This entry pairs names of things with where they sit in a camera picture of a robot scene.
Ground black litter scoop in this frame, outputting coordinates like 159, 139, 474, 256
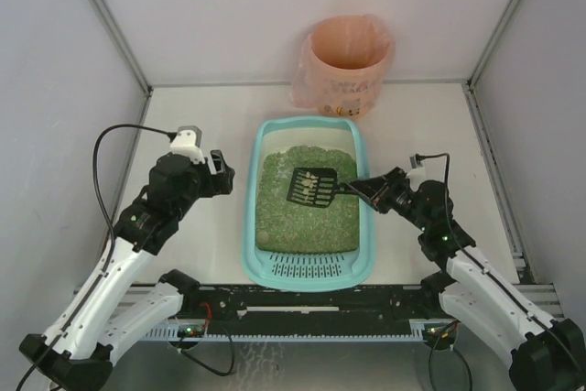
286, 167, 357, 208

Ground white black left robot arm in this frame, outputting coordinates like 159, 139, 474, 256
19, 150, 235, 390

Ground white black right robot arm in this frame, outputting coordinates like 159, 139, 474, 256
344, 168, 585, 390

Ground pale green litter clump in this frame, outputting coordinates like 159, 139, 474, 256
257, 231, 269, 244

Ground green cat litter pellets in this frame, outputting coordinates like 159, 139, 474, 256
255, 146, 360, 254

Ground teal litter box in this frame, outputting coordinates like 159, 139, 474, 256
242, 116, 375, 292

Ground orange lined waste bin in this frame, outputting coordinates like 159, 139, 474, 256
291, 15, 396, 119

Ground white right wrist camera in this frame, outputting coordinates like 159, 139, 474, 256
407, 154, 427, 179

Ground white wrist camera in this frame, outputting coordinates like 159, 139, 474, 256
407, 154, 427, 179
170, 125, 205, 164

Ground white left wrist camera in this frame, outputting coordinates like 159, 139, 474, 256
170, 125, 205, 164

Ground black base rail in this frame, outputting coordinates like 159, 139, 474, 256
179, 285, 449, 325

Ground black left camera cable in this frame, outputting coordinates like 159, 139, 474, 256
16, 124, 178, 391

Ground black camera cable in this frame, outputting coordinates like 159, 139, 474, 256
414, 152, 582, 391
16, 124, 178, 391

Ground light blue cable duct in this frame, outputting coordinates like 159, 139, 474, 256
141, 320, 448, 342

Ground black right camera cable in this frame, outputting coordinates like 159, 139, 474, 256
414, 152, 582, 391

